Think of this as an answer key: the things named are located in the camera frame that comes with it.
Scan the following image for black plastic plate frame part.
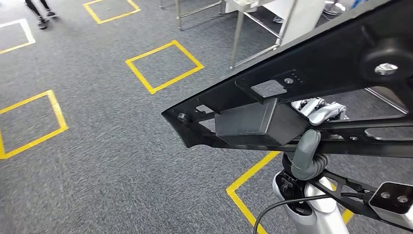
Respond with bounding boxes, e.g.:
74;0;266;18
161;0;413;159

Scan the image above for yellow floor tape square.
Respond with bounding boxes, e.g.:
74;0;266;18
225;151;355;234

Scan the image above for white panel board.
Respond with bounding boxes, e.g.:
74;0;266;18
263;0;326;46

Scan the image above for person's legs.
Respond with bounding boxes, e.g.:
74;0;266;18
24;0;58;30

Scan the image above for steel frame table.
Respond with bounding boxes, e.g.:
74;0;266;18
228;0;299;70

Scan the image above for steel frame stand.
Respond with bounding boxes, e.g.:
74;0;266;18
158;0;227;32

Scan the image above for thick black camera cable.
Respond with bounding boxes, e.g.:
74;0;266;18
253;193;371;234

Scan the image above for round steel pedestal stand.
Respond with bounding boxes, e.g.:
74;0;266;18
322;0;348;16

